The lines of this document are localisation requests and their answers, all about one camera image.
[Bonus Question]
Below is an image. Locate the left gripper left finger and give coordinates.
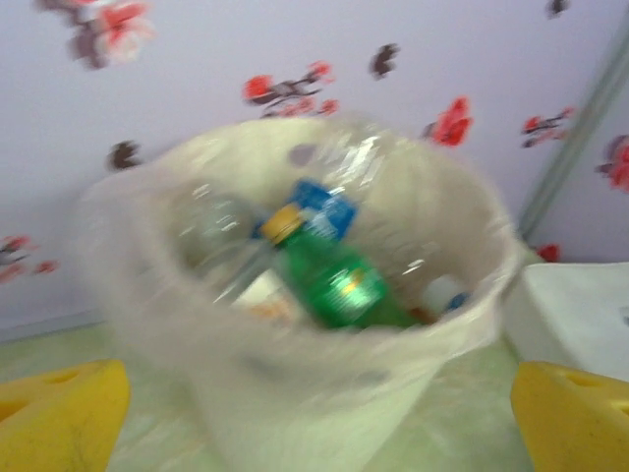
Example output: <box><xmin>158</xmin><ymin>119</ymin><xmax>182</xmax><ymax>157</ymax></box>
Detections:
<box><xmin>0</xmin><ymin>358</ymin><xmax>132</xmax><ymax>472</ymax></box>

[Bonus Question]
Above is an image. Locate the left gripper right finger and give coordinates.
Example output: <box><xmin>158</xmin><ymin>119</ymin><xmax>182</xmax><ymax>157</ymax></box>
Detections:
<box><xmin>510</xmin><ymin>361</ymin><xmax>629</xmax><ymax>472</ymax></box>

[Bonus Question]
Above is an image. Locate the red orange label bottle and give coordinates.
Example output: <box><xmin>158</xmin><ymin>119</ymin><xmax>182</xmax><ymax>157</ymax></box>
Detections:
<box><xmin>235</xmin><ymin>274</ymin><xmax>296</xmax><ymax>325</ymax></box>

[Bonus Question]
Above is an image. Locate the clear bottle white cap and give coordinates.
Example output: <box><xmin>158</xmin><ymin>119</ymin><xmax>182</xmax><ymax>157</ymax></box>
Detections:
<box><xmin>174</xmin><ymin>189</ymin><xmax>266</xmax><ymax>296</ymax></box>

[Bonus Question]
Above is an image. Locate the green bottle yellow cap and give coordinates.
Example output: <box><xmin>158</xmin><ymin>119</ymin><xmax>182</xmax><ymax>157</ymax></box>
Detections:
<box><xmin>259</xmin><ymin>204</ymin><xmax>419</xmax><ymax>331</ymax></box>

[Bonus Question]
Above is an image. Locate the blue label bottle white cap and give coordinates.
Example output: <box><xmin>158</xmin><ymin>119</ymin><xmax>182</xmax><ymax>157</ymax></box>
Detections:
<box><xmin>250</xmin><ymin>177</ymin><xmax>360</xmax><ymax>242</ymax></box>

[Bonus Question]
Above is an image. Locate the clear plastic bin liner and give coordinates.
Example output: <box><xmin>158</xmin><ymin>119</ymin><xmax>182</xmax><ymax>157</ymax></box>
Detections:
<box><xmin>73</xmin><ymin>115</ymin><xmax>522</xmax><ymax>394</ymax></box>

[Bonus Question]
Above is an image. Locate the cream plastic bin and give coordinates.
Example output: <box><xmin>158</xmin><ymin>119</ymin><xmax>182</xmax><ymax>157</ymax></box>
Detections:
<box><xmin>73</xmin><ymin>115</ymin><xmax>522</xmax><ymax>472</ymax></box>

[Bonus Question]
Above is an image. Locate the white lidded plastic box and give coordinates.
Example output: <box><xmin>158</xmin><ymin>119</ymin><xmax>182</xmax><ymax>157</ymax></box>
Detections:
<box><xmin>505</xmin><ymin>263</ymin><xmax>629</xmax><ymax>384</ymax></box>

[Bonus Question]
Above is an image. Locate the aluminium corner post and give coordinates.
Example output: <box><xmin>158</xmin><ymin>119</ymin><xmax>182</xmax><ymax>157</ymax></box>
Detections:
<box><xmin>518</xmin><ymin>14</ymin><xmax>629</xmax><ymax>237</ymax></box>

